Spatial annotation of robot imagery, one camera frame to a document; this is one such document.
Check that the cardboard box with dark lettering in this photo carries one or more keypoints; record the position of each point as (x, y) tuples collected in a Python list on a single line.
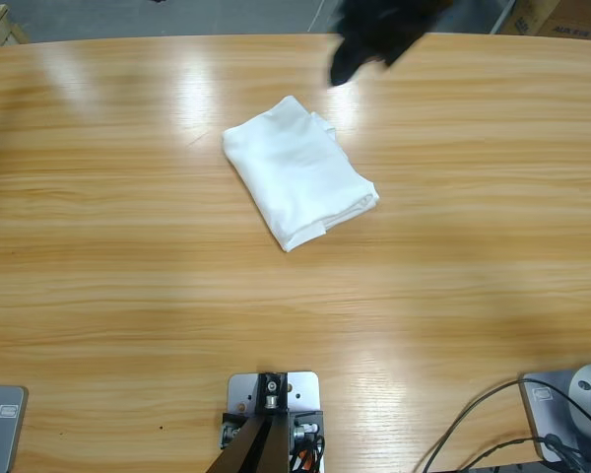
[(576, 20)]

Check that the dark camera post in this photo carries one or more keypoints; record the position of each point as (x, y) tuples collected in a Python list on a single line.
[(256, 453)]

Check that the cardboard box with blue print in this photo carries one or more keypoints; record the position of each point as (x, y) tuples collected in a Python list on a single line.
[(527, 17)]

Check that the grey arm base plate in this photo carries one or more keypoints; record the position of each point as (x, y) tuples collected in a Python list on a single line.
[(10, 433), (534, 416)]

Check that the black and silver clamp fitting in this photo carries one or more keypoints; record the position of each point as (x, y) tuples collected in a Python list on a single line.
[(229, 433)]

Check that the white T-shirt with UNITREE print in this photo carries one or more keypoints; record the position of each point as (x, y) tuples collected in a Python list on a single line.
[(295, 172)]

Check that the white metal frame leg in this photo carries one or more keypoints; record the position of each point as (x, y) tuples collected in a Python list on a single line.
[(503, 17)]

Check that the wooden pallet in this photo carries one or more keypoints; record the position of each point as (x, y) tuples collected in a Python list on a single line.
[(2, 24)]

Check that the white camera mounting plate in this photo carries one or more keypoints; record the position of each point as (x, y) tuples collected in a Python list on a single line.
[(303, 389)]

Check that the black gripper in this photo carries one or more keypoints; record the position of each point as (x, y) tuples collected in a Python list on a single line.
[(384, 22)]

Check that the black bracket with silver bolt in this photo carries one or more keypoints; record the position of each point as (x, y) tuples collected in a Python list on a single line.
[(271, 394)]

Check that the black block with silver connector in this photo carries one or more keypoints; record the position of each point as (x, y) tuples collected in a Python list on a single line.
[(310, 421)]

